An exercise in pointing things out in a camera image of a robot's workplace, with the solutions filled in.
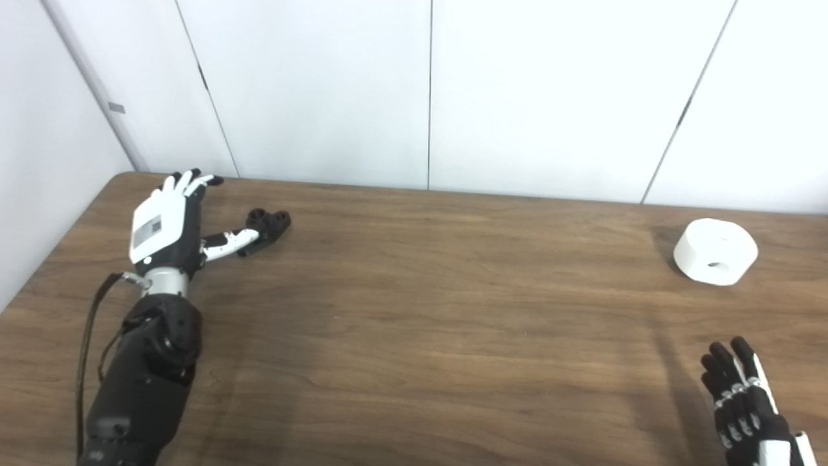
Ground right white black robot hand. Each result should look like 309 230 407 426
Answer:
701 337 819 466

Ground grey wall corner trim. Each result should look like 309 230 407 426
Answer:
40 0 151 173

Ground round white plastic piece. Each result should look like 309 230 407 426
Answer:
673 218 759 286

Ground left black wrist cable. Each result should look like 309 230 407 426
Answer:
75 272 142 463

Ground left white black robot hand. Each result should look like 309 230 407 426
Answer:
129 170 259 276

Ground black plastic holder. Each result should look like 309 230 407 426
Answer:
237 208 292 257

